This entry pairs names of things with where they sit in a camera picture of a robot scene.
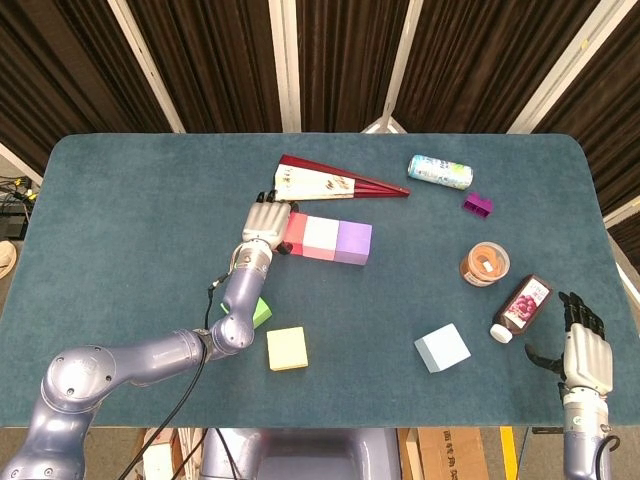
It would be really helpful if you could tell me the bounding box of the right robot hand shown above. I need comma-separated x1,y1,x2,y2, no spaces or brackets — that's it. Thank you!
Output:
524,291,615,394

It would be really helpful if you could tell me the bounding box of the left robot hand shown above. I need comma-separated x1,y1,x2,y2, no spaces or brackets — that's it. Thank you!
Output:
241,189,300,255

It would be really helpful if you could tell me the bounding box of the red cube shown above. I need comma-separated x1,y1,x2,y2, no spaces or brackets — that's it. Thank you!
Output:
283,211,309,257

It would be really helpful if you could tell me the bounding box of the purple cube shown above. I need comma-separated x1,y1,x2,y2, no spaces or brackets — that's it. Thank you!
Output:
333,219,374,266

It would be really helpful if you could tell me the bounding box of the light blue cube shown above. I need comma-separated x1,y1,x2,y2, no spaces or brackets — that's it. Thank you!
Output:
413,322,472,374

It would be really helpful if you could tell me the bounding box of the pink cube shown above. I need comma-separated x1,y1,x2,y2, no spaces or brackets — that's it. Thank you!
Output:
301,215,341,261

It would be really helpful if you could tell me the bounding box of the red folding paper fan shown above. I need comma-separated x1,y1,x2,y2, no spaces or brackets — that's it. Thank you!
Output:
272,153,412,203

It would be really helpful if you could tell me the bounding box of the brown bottle with grape label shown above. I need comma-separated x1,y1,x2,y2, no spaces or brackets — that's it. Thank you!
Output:
489,273,555,344

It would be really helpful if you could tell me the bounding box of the green cube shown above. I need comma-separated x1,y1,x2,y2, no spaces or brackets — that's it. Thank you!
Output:
252,296,274,330

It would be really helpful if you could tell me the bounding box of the teal felt table cover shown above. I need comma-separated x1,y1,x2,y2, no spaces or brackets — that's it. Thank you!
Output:
0,132,630,430

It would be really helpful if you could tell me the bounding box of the yellow cube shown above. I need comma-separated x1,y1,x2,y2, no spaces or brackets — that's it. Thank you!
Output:
265,326,310,373

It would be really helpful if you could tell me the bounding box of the clear tub of rubber bands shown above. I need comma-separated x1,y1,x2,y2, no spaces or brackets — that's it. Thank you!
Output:
458,241,512,288

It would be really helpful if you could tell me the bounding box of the dark brown curtain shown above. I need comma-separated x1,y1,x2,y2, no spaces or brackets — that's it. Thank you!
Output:
0,0,640,261

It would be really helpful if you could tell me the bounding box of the brown cardboard box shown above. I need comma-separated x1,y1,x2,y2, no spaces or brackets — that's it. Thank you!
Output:
417,427,489,480

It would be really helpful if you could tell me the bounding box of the printed drink can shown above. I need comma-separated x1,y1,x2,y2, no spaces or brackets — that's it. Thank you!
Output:
407,154,475,192

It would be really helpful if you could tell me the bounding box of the small purple plastic brick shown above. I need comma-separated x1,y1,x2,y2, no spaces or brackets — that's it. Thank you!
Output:
462,191,495,221

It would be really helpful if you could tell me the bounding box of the wooden plank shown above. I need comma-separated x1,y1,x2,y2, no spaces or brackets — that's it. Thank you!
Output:
403,428,425,480

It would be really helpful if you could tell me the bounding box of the grey robot torso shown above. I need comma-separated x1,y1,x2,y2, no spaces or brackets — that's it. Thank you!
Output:
199,427,404,480

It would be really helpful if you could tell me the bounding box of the white cardboard box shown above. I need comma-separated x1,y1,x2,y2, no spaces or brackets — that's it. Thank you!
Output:
122,427,206,480

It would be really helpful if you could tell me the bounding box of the beige shoe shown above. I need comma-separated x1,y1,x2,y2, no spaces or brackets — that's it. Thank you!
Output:
0,241,19,281

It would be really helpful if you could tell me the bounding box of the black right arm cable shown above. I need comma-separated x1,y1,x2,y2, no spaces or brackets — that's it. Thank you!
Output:
595,434,621,480

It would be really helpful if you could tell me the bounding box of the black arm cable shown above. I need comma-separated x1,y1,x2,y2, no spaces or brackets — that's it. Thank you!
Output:
117,269,237,480
595,434,621,480

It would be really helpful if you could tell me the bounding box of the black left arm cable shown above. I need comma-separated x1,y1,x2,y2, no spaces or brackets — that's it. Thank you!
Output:
117,269,237,480

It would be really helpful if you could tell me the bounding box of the white partition frame post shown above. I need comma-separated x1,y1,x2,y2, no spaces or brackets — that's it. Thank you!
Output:
268,0,303,134
507,0,614,135
359,0,426,135
602,199,640,231
0,142,44,186
107,0,186,134

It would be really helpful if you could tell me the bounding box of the black cable bundle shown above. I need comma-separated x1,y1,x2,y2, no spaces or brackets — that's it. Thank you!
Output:
0,174,36,239

